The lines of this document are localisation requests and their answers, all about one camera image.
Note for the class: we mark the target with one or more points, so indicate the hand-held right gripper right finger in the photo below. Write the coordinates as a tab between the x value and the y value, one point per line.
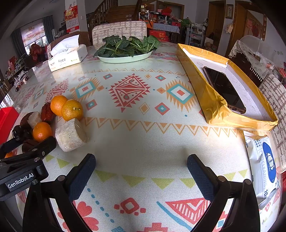
201	178

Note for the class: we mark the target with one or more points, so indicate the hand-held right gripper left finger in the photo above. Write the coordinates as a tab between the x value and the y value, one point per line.
82	176

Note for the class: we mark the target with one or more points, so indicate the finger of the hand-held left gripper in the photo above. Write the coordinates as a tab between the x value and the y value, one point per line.
40	145

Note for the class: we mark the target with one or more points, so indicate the dark brown date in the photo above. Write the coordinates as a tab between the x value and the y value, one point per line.
28	145
16	131

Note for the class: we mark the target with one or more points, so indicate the small white corn cob piece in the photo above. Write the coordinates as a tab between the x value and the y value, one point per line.
34	119

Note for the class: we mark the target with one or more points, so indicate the dark brown avocado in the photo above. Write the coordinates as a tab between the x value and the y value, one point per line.
24	120

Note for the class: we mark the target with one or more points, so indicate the red plastic tray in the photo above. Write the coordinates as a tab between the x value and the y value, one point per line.
6	118

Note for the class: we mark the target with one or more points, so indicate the red date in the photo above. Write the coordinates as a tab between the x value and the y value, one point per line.
47	111

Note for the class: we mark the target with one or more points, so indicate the orange mandarin with stem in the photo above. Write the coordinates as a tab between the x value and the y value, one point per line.
72	110

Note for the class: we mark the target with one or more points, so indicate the white wet wipes packet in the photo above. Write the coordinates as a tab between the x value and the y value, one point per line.
261	167

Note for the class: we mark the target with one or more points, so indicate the white toy car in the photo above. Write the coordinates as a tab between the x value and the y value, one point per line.
21	78

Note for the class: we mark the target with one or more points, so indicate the yellow taped foam box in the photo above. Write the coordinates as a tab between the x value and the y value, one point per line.
212	104

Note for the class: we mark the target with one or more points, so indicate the white tissue box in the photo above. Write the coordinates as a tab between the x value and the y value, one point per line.
67	58

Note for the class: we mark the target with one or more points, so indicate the black smartphone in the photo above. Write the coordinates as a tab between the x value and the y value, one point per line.
223	89

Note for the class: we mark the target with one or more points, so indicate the red decoration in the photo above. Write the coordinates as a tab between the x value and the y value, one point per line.
35	50

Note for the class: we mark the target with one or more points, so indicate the window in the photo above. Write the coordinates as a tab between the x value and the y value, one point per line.
33	33

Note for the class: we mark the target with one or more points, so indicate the white oval plate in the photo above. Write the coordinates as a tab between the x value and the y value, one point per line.
125	59

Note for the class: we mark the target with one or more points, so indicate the green spinach leaves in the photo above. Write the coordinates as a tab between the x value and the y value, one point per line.
126	45

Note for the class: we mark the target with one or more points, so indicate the lace cloth covered table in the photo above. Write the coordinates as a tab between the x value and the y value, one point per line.
252	55

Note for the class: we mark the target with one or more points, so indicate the white shelf rack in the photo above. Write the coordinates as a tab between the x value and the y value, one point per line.
196	33

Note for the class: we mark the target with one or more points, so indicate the red gift box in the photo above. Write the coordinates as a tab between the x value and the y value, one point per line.
157	34

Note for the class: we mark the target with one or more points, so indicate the wooden staircase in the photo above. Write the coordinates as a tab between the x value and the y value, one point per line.
116	11

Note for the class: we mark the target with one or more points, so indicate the checkered cloth table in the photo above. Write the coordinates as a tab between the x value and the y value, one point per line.
166	28

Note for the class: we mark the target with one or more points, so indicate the wooden door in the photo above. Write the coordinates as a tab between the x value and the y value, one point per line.
216	17
241	24

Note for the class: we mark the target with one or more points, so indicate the red wall calendar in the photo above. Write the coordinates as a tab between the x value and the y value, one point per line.
72	19

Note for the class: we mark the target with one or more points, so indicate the framed wall picture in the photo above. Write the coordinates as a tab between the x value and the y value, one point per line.
229	11

